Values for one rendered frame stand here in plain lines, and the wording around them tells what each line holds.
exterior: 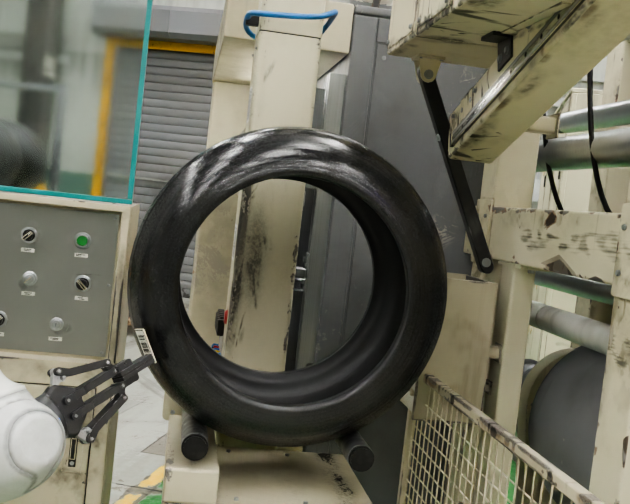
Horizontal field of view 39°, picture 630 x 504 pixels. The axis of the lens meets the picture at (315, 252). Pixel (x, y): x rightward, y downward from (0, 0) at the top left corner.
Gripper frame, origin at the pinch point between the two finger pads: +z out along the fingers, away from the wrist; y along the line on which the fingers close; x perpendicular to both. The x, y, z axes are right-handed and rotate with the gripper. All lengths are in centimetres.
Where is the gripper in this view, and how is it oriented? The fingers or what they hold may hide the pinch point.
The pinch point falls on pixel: (133, 368)
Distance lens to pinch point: 146.4
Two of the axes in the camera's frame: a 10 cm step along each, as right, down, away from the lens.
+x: 7.2, -2.2, -6.6
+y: 3.9, 9.1, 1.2
